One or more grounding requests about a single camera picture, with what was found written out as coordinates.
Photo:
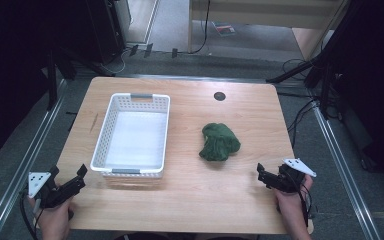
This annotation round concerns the black stand leg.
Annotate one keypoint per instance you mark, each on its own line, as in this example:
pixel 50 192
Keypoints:
pixel 291 71

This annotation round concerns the aluminium frame rail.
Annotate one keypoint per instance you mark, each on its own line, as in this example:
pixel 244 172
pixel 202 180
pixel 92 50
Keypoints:
pixel 20 166
pixel 343 170

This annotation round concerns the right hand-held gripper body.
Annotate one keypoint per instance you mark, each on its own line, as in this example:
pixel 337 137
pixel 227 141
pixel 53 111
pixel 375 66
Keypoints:
pixel 290 181

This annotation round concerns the small black floor block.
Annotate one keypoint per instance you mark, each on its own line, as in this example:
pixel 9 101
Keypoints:
pixel 174 52
pixel 148 50
pixel 133 50

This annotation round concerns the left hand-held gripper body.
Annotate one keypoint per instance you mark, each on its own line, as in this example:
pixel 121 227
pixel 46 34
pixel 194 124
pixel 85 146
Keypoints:
pixel 39 182

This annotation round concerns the dark round table grommet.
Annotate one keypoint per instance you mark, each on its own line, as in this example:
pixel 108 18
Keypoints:
pixel 219 96

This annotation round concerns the light wooden desk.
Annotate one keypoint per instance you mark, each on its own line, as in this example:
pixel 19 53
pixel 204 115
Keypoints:
pixel 263 10

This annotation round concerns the black metal stand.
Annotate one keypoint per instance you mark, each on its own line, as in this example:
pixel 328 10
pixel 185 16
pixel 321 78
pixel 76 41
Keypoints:
pixel 55 75

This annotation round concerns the person's right hand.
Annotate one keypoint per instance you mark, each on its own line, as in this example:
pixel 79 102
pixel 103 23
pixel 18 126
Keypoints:
pixel 291 206

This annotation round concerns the person's left hand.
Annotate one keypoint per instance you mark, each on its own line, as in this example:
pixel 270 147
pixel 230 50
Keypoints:
pixel 56 220

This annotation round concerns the white perforated plastic basket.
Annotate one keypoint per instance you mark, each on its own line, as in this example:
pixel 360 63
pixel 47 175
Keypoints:
pixel 133 140

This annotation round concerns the black equipment cabinet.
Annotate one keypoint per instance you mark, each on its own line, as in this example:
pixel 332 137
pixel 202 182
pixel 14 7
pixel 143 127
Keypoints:
pixel 105 30

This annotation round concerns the crumpled dark green cloth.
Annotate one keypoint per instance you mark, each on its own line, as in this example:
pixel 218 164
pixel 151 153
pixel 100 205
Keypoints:
pixel 219 142

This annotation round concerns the book with red cover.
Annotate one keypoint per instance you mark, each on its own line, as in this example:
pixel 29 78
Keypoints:
pixel 225 29

